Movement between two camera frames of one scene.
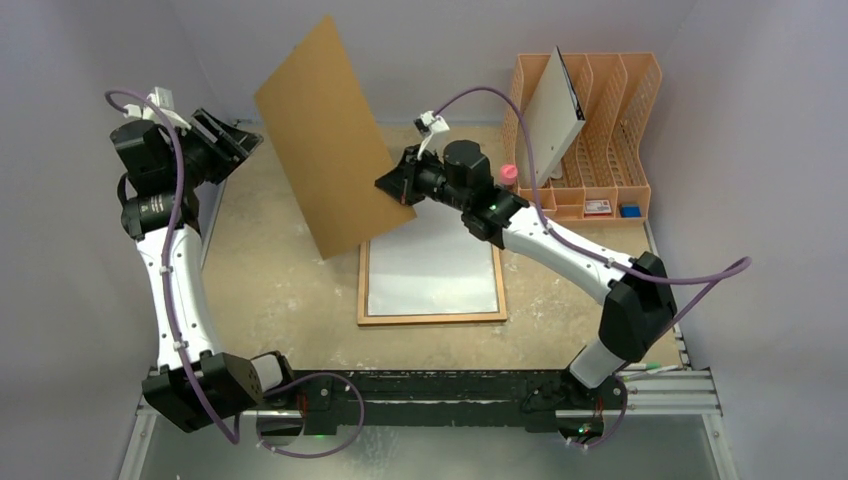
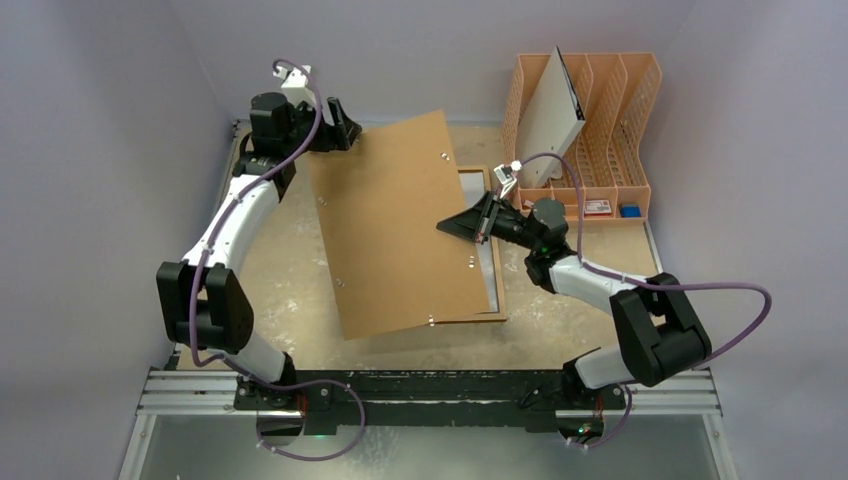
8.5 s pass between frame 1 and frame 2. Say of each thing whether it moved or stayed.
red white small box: stayed
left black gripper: moved
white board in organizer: stayed
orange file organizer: stayed
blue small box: stayed
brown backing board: moved
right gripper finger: moved
